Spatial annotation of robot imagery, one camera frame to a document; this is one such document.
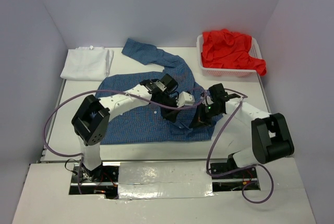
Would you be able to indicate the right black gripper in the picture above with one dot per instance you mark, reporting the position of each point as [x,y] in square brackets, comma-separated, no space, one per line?
[200,119]

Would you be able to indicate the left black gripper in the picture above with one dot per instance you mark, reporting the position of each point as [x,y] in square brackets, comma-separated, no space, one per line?
[170,114]

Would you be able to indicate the blue plaid long sleeve shirt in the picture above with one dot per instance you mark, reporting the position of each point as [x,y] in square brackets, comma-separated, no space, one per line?
[145,124]

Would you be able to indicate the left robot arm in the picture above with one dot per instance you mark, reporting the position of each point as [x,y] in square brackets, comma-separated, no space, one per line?
[91,120]

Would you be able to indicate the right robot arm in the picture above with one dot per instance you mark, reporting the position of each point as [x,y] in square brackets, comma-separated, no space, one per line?
[270,136]

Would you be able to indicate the shiny silver tape sheet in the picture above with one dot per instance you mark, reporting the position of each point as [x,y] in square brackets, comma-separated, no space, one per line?
[163,180]

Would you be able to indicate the red shirt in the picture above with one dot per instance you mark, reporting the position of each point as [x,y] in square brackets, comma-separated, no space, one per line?
[224,49]

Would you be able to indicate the white plastic basket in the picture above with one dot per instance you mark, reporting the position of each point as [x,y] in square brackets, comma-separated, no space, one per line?
[254,52]

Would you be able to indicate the folded white shirt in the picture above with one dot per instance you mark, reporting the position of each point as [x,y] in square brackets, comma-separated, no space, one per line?
[87,64]

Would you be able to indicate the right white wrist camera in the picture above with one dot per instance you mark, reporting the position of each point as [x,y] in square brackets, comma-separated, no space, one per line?
[206,99]

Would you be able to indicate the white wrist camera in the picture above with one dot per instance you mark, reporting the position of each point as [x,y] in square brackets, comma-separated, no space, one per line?
[206,99]
[185,99]

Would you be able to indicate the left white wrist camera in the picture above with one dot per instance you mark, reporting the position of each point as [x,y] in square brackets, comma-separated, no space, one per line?
[185,99]

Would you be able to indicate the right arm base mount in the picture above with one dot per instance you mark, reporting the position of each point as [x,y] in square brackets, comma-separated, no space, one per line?
[233,181]

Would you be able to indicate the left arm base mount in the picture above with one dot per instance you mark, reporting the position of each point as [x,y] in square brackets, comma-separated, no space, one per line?
[105,184]

